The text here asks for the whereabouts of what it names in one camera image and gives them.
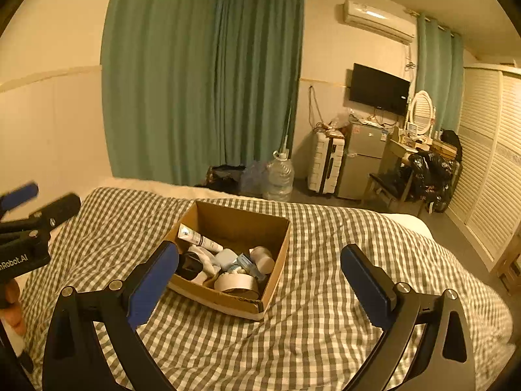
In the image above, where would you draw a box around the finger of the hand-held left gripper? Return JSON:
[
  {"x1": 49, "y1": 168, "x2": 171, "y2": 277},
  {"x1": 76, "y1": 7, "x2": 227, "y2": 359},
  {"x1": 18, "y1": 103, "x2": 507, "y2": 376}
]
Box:
[
  {"x1": 0, "y1": 193, "x2": 82, "y2": 245},
  {"x1": 0, "y1": 182, "x2": 39, "y2": 221}
]

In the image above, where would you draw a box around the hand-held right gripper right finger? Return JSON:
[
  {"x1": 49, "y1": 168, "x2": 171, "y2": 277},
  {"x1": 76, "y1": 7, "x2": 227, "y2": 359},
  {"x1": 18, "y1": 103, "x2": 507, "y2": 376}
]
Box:
[{"x1": 340, "y1": 243, "x2": 477, "y2": 391}]

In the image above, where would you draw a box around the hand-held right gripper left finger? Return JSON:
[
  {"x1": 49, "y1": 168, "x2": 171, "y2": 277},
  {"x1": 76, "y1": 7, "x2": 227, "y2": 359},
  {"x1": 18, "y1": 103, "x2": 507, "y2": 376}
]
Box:
[{"x1": 43, "y1": 240, "x2": 180, "y2": 391}]

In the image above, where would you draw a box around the black case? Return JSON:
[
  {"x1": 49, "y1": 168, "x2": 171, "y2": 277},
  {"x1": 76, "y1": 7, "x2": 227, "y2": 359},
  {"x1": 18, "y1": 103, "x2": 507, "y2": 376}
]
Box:
[{"x1": 178, "y1": 251, "x2": 206, "y2": 282}]

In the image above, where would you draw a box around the white cloth bundle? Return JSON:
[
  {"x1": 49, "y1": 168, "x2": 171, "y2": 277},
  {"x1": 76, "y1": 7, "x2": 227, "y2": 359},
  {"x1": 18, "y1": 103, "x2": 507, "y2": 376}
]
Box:
[{"x1": 190, "y1": 269, "x2": 216, "y2": 286}]

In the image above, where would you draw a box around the white tube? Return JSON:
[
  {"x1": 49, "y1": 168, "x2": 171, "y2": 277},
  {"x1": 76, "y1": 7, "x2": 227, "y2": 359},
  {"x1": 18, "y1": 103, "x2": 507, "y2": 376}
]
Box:
[{"x1": 177, "y1": 224, "x2": 224, "y2": 252}]

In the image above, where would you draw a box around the pale blue case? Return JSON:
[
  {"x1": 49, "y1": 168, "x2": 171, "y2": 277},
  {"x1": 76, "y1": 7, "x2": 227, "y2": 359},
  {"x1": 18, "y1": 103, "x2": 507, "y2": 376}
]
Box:
[{"x1": 214, "y1": 249, "x2": 239, "y2": 271}]

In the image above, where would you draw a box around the white tape roll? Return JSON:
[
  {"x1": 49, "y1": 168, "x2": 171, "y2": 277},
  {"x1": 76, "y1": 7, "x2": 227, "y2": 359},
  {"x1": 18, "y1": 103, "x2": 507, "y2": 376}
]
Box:
[{"x1": 214, "y1": 273, "x2": 261, "y2": 300}]

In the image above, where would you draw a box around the blue and white small box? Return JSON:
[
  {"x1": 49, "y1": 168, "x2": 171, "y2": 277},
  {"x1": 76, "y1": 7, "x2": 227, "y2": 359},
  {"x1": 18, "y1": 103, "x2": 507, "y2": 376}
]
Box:
[{"x1": 236, "y1": 253, "x2": 261, "y2": 280}]

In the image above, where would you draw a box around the white plastic bottle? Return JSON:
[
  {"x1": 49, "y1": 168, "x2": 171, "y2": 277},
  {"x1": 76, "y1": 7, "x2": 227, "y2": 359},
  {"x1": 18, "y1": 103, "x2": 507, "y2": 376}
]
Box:
[{"x1": 249, "y1": 246, "x2": 275, "y2": 274}]

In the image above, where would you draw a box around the cardboard box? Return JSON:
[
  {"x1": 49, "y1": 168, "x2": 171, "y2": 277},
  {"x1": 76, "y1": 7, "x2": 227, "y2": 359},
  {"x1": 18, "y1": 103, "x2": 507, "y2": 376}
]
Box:
[{"x1": 163, "y1": 199, "x2": 291, "y2": 322}]

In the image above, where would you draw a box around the person's left hand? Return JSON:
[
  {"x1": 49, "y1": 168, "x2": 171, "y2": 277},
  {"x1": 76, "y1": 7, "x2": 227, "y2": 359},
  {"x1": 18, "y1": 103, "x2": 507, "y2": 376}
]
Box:
[{"x1": 0, "y1": 279, "x2": 24, "y2": 335}]

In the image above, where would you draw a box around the green checked blanket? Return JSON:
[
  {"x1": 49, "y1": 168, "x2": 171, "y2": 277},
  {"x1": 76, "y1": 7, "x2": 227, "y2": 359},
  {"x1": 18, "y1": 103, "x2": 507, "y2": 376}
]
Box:
[{"x1": 18, "y1": 186, "x2": 515, "y2": 391}]

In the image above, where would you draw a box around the dark seat chair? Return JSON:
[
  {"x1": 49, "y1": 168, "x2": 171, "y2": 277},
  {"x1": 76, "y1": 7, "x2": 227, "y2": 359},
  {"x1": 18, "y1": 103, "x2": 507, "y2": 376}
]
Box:
[{"x1": 362, "y1": 169, "x2": 414, "y2": 212}]

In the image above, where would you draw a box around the silver fridge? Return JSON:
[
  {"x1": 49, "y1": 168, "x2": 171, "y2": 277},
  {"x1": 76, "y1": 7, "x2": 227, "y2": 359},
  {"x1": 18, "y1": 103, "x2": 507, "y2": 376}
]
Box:
[{"x1": 336, "y1": 122, "x2": 393, "y2": 200}]

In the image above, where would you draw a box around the dark floor bag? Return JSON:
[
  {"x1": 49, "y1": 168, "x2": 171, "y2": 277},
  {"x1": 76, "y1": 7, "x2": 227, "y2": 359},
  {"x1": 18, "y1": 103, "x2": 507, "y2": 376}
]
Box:
[{"x1": 204, "y1": 164, "x2": 247, "y2": 191}]

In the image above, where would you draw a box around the white suitcase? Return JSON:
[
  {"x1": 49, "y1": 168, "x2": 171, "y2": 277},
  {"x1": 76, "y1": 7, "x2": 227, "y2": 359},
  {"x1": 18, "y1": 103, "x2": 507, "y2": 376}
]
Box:
[{"x1": 307, "y1": 130, "x2": 346, "y2": 195}]

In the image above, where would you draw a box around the clear water jug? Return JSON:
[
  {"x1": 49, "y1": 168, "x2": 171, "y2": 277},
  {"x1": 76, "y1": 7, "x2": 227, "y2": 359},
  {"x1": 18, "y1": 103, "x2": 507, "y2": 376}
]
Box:
[{"x1": 264, "y1": 151, "x2": 296, "y2": 202}]

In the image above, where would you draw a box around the cream dressing table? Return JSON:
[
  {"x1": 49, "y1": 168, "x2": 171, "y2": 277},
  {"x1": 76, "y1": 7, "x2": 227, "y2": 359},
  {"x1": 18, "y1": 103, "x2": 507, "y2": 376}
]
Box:
[{"x1": 385, "y1": 132, "x2": 446, "y2": 164}]

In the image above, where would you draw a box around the blue plastic bag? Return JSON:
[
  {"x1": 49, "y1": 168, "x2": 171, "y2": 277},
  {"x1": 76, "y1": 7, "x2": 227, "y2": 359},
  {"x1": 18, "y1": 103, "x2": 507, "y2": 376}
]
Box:
[{"x1": 240, "y1": 161, "x2": 269, "y2": 196}]

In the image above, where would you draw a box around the wooden stool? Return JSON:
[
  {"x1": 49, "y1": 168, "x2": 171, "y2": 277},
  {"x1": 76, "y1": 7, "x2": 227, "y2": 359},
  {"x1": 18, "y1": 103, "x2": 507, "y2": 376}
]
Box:
[{"x1": 499, "y1": 248, "x2": 521, "y2": 290}]

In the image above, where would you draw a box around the wide green curtain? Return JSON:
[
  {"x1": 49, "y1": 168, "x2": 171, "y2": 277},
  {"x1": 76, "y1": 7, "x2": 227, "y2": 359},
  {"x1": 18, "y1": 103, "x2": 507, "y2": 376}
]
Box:
[{"x1": 100, "y1": 0, "x2": 222, "y2": 186}]

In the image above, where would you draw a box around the clear plastic bag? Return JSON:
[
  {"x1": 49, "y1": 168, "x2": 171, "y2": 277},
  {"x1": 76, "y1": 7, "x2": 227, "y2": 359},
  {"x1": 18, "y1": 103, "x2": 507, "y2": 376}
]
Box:
[{"x1": 326, "y1": 114, "x2": 353, "y2": 131}]

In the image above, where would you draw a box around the black backpack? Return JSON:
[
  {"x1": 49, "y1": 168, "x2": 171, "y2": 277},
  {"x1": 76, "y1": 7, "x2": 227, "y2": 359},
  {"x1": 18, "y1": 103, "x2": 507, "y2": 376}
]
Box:
[{"x1": 440, "y1": 129, "x2": 462, "y2": 155}]

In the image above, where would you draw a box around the white louvred wardrobe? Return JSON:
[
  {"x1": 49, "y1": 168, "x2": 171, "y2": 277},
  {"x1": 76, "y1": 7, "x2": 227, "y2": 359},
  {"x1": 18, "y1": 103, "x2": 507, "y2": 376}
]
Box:
[{"x1": 445, "y1": 63, "x2": 521, "y2": 278}]

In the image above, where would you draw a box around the white oval mirror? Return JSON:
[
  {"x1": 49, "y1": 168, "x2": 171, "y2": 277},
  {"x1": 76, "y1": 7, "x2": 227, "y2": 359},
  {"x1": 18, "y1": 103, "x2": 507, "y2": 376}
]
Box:
[{"x1": 409, "y1": 90, "x2": 436, "y2": 137}]

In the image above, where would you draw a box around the narrow green curtain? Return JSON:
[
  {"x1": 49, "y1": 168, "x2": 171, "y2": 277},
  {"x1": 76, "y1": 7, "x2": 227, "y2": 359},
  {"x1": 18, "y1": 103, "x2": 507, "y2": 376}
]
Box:
[{"x1": 415, "y1": 12, "x2": 465, "y2": 135}]

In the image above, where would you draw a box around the green corner curtain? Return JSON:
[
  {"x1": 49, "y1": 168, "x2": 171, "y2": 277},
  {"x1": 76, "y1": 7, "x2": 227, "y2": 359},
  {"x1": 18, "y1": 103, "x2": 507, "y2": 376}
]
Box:
[{"x1": 214, "y1": 0, "x2": 306, "y2": 172}]

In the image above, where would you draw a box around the white air conditioner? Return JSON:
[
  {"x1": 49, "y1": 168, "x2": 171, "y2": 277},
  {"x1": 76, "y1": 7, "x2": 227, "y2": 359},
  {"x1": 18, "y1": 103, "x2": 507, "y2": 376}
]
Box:
[{"x1": 342, "y1": 0, "x2": 416, "y2": 45}]

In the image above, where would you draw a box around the hanging wall cable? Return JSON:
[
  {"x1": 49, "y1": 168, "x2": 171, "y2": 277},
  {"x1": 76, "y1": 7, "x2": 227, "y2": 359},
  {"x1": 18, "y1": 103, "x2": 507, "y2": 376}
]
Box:
[{"x1": 307, "y1": 85, "x2": 322, "y2": 129}]

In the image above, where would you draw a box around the black wall television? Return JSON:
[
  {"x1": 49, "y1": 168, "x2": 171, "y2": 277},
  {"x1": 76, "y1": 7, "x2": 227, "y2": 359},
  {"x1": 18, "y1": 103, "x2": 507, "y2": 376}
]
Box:
[{"x1": 349, "y1": 63, "x2": 411, "y2": 117}]

